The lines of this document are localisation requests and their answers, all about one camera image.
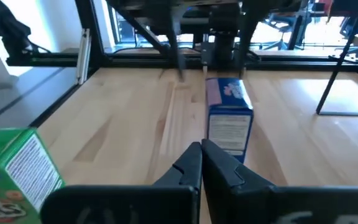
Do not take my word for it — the black aluminium rig frame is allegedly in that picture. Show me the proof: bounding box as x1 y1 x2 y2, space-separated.
6 0 358 86

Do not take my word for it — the green Apple Jacks cereal box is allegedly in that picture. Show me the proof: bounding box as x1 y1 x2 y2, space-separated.
0 128 65 224

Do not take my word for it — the grey desk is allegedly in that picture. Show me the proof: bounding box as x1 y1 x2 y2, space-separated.
0 67 82 130

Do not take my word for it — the silver aluminium extrusion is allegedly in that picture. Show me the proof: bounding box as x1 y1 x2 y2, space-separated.
75 28 92 85

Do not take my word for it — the blue Frosted Flakes cereal box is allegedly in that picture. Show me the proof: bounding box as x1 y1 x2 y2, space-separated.
205 77 254 164

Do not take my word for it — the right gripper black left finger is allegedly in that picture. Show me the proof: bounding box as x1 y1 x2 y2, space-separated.
40 141 203 224

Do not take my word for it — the blue office chair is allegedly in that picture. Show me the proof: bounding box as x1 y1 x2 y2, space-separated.
259 12 312 52

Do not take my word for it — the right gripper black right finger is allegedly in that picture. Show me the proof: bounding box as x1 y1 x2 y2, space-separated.
201 139 358 224

